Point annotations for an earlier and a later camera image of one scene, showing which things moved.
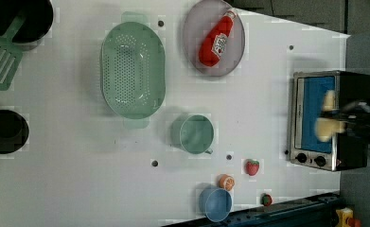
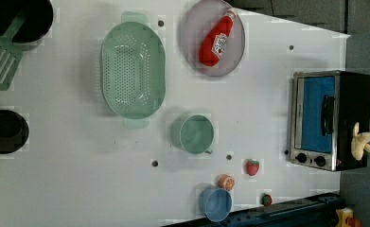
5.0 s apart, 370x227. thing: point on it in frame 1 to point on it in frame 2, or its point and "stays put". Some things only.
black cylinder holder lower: x=5 y=131 stays put
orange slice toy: x=225 y=182 stays put
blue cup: x=216 y=202 stays put
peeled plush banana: x=325 y=128 to x=360 y=142
